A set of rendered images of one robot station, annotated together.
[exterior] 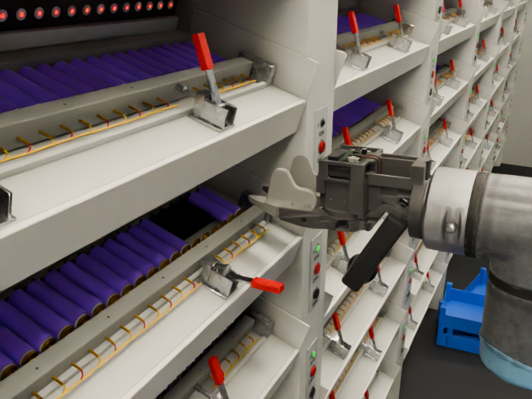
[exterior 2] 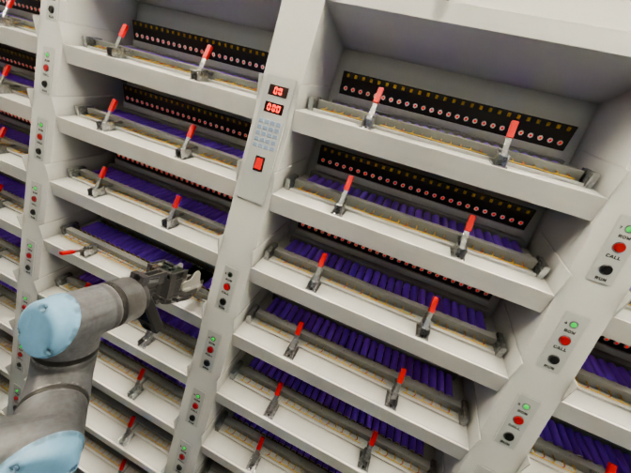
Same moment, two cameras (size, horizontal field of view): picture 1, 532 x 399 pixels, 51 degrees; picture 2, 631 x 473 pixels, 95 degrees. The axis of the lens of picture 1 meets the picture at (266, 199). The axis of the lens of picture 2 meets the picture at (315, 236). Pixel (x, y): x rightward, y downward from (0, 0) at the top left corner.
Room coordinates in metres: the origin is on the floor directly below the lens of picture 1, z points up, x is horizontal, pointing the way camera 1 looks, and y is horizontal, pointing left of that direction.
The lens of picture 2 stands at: (0.73, -0.78, 1.40)
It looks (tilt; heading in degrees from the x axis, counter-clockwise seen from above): 13 degrees down; 75
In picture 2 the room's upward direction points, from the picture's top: 18 degrees clockwise
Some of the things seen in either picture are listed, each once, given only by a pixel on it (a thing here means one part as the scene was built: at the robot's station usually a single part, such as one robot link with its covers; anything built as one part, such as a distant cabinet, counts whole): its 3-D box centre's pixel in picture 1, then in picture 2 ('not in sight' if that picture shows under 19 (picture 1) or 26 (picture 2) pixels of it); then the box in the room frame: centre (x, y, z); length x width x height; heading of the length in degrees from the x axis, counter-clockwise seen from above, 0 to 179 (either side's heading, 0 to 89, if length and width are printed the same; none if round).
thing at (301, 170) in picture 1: (298, 178); (194, 280); (0.65, -0.04, 1.03); 0.09 x 0.03 x 0.06; 54
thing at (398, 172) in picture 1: (374, 193); (155, 285); (0.58, -0.12, 1.04); 0.12 x 0.08 x 0.09; 62
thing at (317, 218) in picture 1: (317, 213); not in sight; (0.59, -0.06, 1.01); 0.09 x 0.05 x 0.02; 70
